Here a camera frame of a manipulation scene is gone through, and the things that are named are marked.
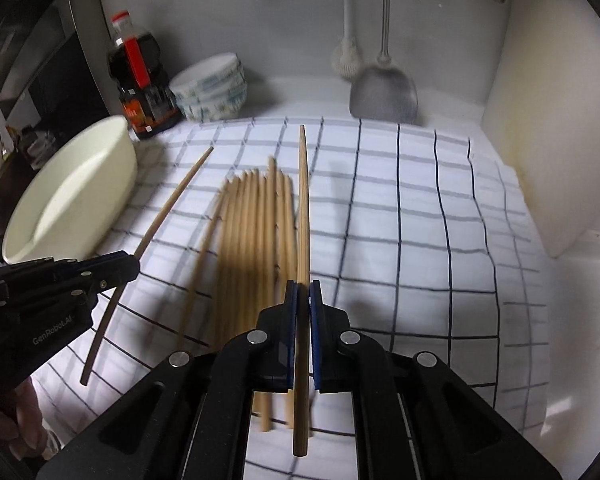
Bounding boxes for stacked patterned ceramic bowls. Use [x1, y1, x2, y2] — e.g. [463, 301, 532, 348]
[169, 52, 248, 122]

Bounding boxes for soy sauce bottle red cap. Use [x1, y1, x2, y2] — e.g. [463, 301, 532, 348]
[108, 11, 182, 140]

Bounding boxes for white cutting board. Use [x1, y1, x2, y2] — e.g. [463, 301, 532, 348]
[482, 0, 600, 257]

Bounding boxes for large white bowl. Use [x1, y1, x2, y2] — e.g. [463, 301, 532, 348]
[2, 116, 137, 264]

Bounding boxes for black range hood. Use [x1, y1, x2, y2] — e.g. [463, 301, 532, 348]
[0, 0, 117, 126]

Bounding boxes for white checkered cloth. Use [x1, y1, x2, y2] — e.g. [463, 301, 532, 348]
[33, 119, 557, 479]

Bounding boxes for left hand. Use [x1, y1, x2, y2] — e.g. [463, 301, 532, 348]
[0, 377, 47, 460]

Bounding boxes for white dish brush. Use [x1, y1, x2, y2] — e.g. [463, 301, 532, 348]
[332, 0, 362, 81]

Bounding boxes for metal spatula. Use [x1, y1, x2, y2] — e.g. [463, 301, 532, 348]
[349, 0, 418, 124]

